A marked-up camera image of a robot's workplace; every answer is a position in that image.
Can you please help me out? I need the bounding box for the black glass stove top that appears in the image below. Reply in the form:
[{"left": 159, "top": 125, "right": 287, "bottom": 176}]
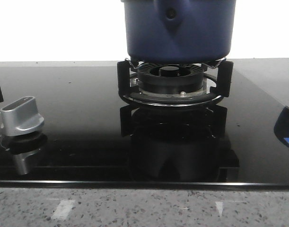
[{"left": 0, "top": 63, "right": 289, "bottom": 189}]

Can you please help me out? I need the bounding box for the right gas burner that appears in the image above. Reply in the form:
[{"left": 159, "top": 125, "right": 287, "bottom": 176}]
[{"left": 137, "top": 63, "right": 204, "bottom": 94}]

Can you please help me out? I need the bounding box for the blue cooking pot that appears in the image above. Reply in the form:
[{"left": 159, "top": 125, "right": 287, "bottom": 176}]
[{"left": 123, "top": 0, "right": 236, "bottom": 63}]

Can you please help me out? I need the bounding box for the right black pot support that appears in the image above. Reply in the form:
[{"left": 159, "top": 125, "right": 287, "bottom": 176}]
[{"left": 117, "top": 58, "right": 234, "bottom": 109}]

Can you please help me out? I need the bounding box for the silver right stove knob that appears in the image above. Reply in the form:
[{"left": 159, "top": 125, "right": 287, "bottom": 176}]
[{"left": 0, "top": 96, "right": 44, "bottom": 137}]

